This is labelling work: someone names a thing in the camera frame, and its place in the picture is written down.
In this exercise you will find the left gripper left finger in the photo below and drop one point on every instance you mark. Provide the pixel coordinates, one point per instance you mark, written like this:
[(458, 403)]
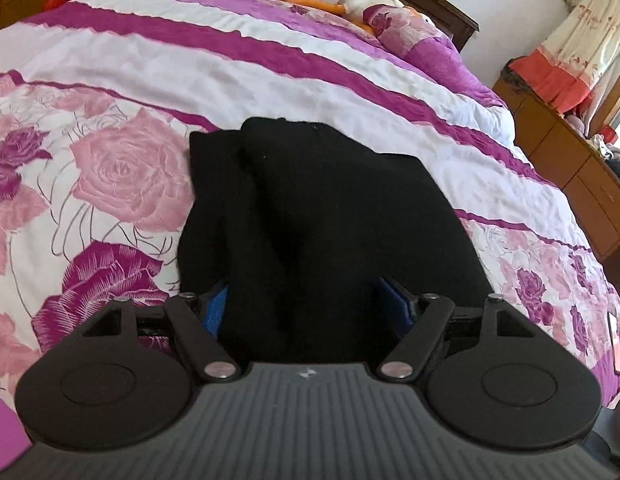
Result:
[(195, 322)]

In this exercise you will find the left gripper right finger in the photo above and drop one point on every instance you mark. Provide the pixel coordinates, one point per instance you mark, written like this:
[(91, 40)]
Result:
[(420, 324)]

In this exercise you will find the black knit garment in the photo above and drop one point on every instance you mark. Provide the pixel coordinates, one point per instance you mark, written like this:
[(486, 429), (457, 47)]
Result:
[(302, 224)]

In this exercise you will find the wooden low cabinet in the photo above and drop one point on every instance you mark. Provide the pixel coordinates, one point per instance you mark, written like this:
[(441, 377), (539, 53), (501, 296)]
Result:
[(562, 156)]

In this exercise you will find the cream and red curtain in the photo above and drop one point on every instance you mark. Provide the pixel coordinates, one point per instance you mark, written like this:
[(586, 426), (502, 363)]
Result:
[(573, 69)]

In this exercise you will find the folded purple floral blanket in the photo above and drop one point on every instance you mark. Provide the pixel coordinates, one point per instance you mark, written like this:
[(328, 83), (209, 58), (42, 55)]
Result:
[(410, 35)]

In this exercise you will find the purple floral bed quilt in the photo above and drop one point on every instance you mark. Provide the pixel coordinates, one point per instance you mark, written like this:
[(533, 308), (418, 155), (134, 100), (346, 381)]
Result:
[(98, 98)]

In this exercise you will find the white orange plush toy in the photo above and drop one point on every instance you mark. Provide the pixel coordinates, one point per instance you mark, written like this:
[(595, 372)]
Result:
[(353, 10)]

